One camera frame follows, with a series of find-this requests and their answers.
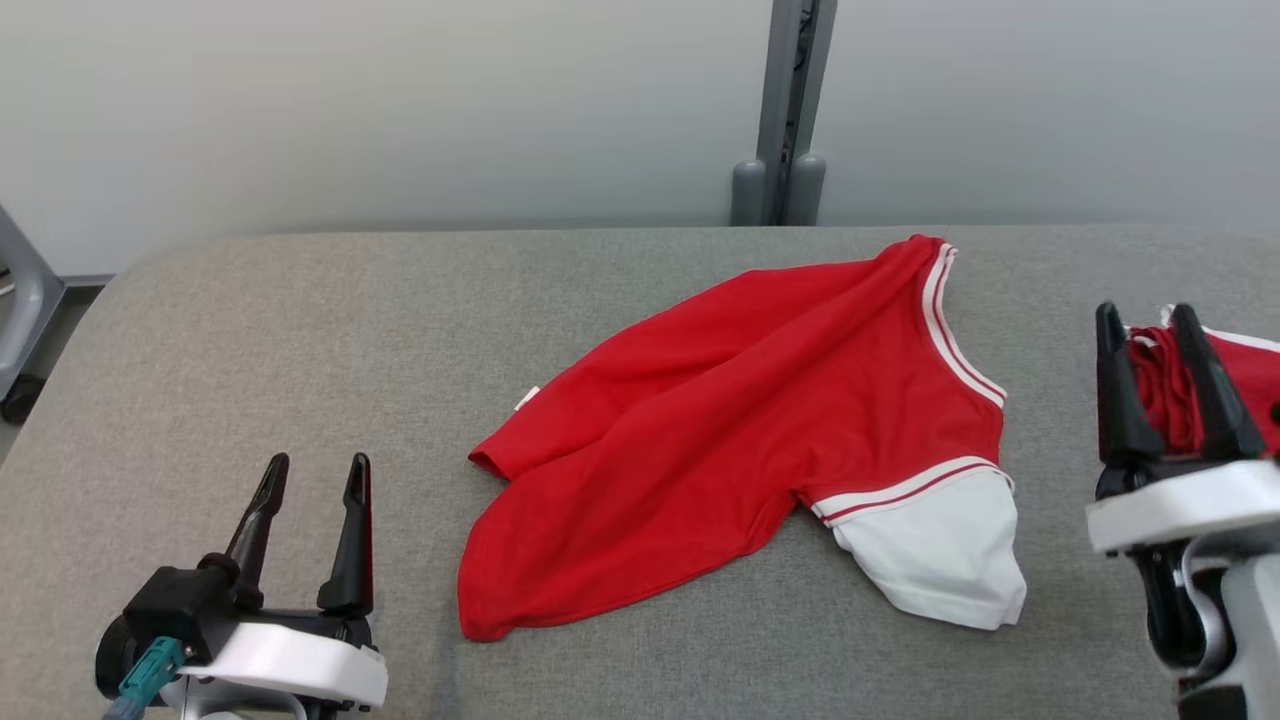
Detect red shirt with white sleeves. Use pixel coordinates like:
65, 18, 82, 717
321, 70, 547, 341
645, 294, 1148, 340
457, 235, 1028, 643

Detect grey wheeled stand leg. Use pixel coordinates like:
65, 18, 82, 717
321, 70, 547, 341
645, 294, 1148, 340
0, 205, 66, 423

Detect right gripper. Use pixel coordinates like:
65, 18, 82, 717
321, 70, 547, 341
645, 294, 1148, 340
1085, 301, 1280, 557

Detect left camera cable teal plug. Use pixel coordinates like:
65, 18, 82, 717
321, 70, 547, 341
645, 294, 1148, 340
100, 637, 187, 720

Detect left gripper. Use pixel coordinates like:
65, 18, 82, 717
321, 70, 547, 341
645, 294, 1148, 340
178, 452, 390, 711

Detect red shorts with white trim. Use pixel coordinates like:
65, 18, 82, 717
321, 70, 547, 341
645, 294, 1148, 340
1125, 305, 1280, 456

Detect grey metal partition post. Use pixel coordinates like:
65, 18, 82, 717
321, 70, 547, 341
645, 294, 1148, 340
730, 0, 839, 227

